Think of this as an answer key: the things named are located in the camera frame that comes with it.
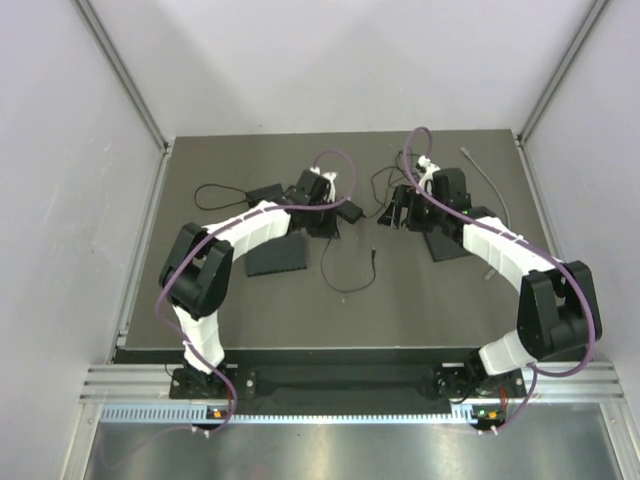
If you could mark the black power brick adapter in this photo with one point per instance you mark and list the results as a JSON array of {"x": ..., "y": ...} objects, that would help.
[{"x": 267, "y": 193}]

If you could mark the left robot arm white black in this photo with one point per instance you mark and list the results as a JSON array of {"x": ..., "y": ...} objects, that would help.
[{"x": 196, "y": 274}]

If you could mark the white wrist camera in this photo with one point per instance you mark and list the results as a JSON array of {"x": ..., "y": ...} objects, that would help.
[
  {"x": 426, "y": 169},
  {"x": 324, "y": 189}
]

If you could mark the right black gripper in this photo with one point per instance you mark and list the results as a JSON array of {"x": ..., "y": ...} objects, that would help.
[{"x": 404, "y": 196}]

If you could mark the small black wall adapter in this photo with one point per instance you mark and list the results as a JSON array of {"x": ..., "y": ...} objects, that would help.
[{"x": 350, "y": 212}]

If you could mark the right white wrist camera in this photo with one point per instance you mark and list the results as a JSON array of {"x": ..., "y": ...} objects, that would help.
[{"x": 426, "y": 169}]

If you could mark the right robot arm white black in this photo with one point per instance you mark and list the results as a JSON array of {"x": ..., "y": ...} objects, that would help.
[{"x": 557, "y": 306}]

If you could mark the black box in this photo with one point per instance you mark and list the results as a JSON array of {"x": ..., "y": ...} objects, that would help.
[{"x": 285, "y": 254}]

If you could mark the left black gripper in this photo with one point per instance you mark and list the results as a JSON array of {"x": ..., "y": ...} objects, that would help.
[{"x": 328, "y": 228}]

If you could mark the dark grey network switch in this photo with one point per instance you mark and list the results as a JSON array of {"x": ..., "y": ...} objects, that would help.
[{"x": 443, "y": 248}]

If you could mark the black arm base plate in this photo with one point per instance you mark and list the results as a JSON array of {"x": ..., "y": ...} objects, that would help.
[{"x": 280, "y": 390}]

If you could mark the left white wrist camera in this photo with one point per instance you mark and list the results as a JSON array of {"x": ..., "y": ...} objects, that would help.
[{"x": 324, "y": 189}]

